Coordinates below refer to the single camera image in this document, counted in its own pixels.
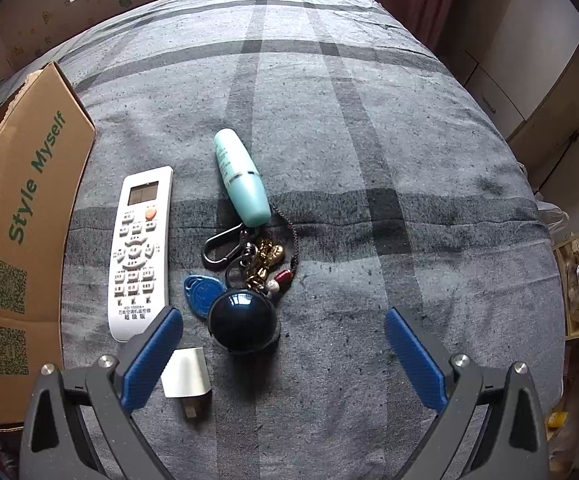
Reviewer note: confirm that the white remote control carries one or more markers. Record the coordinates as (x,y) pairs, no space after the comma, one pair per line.
(139,260)

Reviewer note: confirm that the grey plaid blanket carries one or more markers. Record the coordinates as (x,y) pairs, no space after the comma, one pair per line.
(369,135)

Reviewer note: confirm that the glossy black ball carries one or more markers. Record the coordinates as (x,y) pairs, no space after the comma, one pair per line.
(242,320)

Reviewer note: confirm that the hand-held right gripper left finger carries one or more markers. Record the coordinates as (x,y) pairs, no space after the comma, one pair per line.
(152,355)

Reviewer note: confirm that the brown cardboard box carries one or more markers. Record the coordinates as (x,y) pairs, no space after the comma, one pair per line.
(24,220)

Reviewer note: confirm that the small white charger adapter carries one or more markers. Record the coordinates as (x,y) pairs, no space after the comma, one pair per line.
(185,370)

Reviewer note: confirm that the beige cabinet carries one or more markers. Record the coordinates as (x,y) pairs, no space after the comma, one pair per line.
(529,45)

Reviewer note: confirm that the white plastic bag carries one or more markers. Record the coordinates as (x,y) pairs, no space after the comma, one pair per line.
(552,217)

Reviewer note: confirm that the teal plastic bottle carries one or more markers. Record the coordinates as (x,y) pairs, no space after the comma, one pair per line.
(239,180)

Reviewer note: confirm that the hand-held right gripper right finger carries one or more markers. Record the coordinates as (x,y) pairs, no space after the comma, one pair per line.
(414,360)

